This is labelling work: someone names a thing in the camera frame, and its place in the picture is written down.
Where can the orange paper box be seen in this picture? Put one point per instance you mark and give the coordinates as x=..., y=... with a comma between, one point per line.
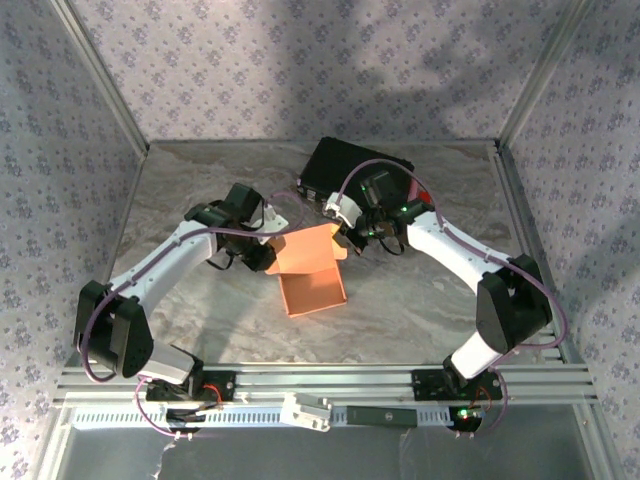
x=305, y=255

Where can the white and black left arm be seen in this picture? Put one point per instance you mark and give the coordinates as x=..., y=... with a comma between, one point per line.
x=165, y=260

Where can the small red block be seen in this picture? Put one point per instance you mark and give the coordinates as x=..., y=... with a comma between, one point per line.
x=425, y=196

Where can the black left controller board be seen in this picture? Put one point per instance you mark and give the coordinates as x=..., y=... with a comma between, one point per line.
x=190, y=417

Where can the black controller board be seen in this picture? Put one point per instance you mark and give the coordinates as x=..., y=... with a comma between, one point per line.
x=190, y=417
x=465, y=417

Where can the flat black bar device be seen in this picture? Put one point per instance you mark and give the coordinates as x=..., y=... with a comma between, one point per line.
x=382, y=416

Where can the black right controller board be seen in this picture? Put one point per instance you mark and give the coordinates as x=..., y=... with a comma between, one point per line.
x=465, y=417

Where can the grey metal sheet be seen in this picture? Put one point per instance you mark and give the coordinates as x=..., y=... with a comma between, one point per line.
x=350, y=455

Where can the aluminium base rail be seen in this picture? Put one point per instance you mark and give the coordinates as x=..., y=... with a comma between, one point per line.
x=325, y=380

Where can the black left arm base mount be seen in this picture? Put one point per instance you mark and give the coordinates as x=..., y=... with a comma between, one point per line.
x=222, y=387

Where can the aluminium side rail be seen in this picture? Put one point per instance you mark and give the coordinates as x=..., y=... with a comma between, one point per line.
x=520, y=225

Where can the white plastic bracket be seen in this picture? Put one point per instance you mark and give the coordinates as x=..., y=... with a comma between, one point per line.
x=305, y=412

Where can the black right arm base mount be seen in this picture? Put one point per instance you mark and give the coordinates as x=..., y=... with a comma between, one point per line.
x=425, y=385

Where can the aluminium corner post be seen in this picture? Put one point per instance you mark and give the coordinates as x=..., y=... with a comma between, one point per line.
x=545, y=70
x=100, y=80

